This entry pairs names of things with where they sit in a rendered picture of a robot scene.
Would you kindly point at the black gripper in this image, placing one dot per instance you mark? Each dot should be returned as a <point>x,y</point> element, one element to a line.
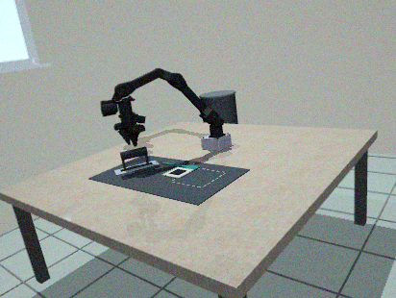
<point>128,129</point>

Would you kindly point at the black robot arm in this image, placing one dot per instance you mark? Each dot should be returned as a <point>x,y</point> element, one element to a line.
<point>176,80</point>

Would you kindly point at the white square tile with dark centre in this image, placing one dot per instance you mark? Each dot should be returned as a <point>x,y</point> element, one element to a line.
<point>177,172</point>

